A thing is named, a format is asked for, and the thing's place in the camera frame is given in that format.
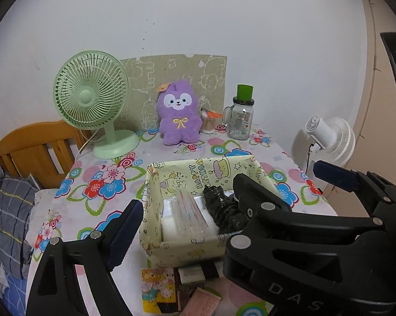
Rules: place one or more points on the grey plaid pillow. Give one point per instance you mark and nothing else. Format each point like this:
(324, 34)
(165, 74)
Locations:
(16, 203)

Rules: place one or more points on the white floor fan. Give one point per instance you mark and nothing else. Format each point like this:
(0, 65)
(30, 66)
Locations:
(331, 140)

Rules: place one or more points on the green tissue pack black band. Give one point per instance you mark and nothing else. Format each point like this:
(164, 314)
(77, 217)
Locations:
(205, 271)

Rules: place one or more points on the white foam sponge block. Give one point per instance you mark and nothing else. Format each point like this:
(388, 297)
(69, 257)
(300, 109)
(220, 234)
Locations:
(169, 232)

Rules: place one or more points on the black soft cloth bundle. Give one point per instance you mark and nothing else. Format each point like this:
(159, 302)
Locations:
(224, 210)

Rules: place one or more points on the yellow cartoon tissue pack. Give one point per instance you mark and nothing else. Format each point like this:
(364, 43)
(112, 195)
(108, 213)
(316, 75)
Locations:
(159, 291)

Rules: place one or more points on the floral tablecloth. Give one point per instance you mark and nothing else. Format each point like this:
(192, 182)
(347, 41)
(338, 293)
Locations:
(95, 191)

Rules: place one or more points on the green desk fan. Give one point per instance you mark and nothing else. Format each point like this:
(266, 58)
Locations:
(90, 92)

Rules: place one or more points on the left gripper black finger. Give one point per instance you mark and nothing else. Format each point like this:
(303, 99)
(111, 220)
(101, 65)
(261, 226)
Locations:
(269, 216)
(377, 194)

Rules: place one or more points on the purple plush toy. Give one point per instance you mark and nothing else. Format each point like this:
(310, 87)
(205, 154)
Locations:
(178, 109)

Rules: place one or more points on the cotton swab jar orange lid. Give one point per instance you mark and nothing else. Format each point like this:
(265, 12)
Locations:
(209, 120)

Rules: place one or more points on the wooden bed headboard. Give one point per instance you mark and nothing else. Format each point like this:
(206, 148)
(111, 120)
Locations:
(42, 150)

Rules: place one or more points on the pink striped clear package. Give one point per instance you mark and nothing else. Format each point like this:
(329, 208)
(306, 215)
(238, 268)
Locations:
(188, 218)

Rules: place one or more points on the cream cartoon fabric storage box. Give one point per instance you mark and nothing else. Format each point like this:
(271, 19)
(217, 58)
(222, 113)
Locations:
(163, 179)

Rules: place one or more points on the glass jar green lid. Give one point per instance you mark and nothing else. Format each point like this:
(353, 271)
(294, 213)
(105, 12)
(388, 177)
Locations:
(237, 118)

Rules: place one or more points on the blue bed sheet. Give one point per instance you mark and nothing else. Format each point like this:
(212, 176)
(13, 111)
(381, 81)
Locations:
(12, 294)

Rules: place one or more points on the pink printed packet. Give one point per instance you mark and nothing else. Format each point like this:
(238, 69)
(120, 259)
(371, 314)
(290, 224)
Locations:
(202, 303)

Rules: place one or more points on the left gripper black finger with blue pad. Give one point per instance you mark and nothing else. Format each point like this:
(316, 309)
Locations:
(55, 289)

